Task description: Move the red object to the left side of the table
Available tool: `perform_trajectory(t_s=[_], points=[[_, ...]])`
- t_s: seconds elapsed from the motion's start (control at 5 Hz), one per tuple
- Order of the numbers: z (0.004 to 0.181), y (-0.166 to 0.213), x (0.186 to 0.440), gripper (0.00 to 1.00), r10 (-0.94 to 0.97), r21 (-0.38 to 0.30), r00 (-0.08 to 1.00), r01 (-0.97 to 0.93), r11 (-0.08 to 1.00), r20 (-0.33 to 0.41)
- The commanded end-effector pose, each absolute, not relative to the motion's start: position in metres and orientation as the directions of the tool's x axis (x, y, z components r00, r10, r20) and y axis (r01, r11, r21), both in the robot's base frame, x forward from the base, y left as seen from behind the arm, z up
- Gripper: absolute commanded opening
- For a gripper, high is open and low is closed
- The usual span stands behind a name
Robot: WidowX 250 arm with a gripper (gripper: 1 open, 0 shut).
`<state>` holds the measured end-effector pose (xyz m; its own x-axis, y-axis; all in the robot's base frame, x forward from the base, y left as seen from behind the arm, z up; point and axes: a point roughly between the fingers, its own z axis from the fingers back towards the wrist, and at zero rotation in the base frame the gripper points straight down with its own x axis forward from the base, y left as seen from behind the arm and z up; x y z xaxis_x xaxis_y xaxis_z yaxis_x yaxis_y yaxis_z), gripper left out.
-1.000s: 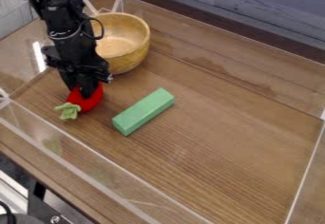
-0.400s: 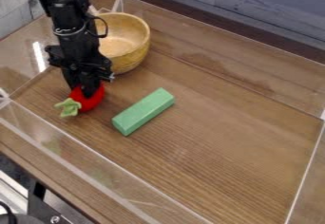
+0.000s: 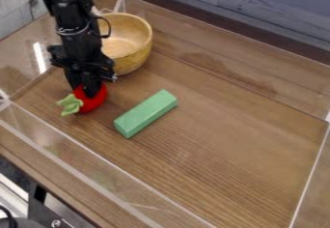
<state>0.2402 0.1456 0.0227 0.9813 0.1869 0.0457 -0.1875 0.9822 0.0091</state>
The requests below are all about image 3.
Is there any red plush strawberry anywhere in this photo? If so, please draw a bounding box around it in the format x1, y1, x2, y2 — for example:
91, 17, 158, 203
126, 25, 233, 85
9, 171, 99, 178
57, 84, 107, 116

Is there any green rectangular block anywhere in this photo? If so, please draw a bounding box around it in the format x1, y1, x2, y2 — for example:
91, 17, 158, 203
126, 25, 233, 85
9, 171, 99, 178
114, 89, 178, 138

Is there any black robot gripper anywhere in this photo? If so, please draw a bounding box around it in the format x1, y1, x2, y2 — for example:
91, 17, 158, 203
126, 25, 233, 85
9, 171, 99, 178
49, 28, 118, 98

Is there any black cable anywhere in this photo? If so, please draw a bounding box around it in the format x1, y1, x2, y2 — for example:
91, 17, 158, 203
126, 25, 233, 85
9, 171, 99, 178
0, 205, 19, 228

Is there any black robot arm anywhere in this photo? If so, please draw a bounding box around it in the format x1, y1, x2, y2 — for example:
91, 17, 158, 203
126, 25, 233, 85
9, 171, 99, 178
43, 0, 117, 98

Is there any clear acrylic tray wall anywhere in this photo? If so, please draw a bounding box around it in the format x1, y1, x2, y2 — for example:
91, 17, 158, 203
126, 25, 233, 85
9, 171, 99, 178
0, 0, 330, 228

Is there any wooden bowl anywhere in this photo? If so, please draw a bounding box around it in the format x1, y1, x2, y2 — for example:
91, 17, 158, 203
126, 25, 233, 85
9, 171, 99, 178
102, 13, 154, 76

